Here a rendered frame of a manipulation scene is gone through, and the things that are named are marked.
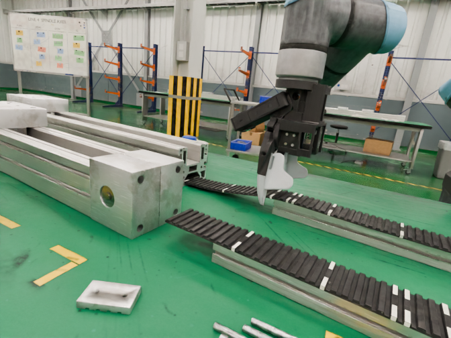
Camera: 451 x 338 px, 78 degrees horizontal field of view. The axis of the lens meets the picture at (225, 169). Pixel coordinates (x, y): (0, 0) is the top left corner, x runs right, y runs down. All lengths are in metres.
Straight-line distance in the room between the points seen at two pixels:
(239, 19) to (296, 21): 8.64
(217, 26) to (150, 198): 9.06
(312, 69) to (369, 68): 7.61
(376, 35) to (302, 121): 0.17
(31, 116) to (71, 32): 5.46
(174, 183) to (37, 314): 0.22
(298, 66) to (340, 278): 0.30
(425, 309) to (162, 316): 0.24
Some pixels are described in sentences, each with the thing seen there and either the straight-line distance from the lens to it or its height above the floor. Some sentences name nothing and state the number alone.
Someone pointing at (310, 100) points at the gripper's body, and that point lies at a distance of 0.46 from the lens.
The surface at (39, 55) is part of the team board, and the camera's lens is 6.54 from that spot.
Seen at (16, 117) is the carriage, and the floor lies 0.89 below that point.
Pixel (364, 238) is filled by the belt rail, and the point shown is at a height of 0.79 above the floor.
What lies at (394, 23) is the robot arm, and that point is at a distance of 0.54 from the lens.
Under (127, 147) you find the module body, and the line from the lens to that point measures 0.67.
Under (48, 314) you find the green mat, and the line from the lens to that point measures 0.32.
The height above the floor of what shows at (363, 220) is 0.81.
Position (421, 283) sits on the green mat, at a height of 0.78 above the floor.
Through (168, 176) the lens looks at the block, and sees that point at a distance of 0.42.
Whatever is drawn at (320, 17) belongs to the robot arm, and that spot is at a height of 1.10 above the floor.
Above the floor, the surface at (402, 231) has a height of 0.81.
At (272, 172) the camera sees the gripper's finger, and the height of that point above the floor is 0.86.
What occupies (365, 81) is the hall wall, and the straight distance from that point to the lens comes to 8.04.
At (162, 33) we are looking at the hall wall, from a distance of 10.51.
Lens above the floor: 0.98
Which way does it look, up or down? 16 degrees down
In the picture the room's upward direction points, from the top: 6 degrees clockwise
